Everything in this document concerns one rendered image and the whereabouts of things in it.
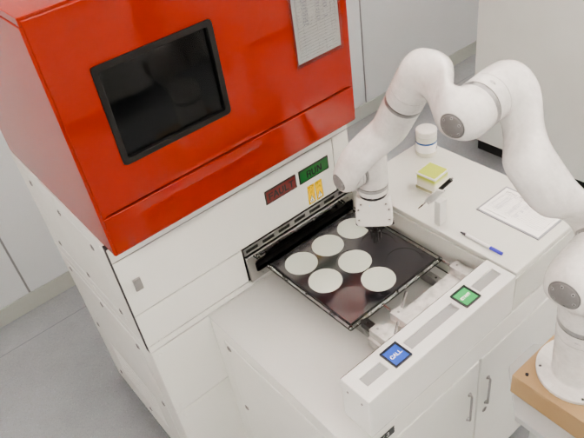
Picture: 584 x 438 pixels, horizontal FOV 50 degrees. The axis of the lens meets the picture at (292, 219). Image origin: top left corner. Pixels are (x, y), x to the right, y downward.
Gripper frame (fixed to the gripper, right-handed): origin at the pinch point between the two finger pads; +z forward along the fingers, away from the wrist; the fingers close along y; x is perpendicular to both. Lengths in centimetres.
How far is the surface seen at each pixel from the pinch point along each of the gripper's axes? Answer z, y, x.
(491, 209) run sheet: 3.5, 33.5, 14.1
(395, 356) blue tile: 4.0, 5.2, -40.1
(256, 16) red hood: -64, -25, 6
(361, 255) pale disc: 10.1, -5.0, 2.2
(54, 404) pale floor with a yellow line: 100, -144, 8
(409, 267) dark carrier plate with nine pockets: 10.4, 9.2, -2.7
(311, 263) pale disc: 10.2, -19.7, -0.7
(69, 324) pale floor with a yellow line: 99, -156, 53
